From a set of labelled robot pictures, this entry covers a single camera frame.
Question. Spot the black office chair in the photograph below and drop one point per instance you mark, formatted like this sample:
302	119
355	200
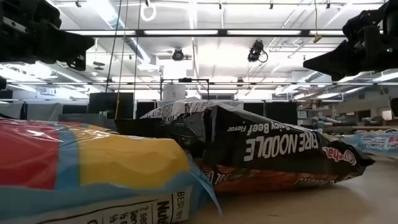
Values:
395	107

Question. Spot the wooden background table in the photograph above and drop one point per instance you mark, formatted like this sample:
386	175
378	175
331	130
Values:
342	128

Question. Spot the black Fire Noodle pack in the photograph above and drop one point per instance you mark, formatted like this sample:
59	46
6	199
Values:
280	146

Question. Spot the blue Maruchan ramen pack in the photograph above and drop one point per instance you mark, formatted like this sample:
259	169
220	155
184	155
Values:
377	142

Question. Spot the black ceiling spotlight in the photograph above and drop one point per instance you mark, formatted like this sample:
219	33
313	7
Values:
178	54
256	51

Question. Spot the yellow snack packet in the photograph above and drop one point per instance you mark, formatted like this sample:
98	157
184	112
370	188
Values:
93	161

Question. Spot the white cylindrical container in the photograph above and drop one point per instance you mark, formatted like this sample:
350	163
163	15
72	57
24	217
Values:
174	92

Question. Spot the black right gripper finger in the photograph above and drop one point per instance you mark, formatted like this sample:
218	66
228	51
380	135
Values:
335	62

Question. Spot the grey office partition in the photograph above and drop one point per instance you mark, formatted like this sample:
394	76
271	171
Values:
43	112

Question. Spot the clear plastic bin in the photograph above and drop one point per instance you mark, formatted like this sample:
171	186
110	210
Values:
233	105

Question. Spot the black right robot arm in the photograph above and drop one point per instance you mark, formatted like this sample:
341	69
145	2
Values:
392	15

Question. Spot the thin black light rail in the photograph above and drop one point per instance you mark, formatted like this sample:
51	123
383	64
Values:
239	82

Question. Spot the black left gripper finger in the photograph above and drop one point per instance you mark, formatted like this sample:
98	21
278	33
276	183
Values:
77	49

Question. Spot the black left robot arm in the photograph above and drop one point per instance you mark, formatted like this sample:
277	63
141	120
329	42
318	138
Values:
2	83

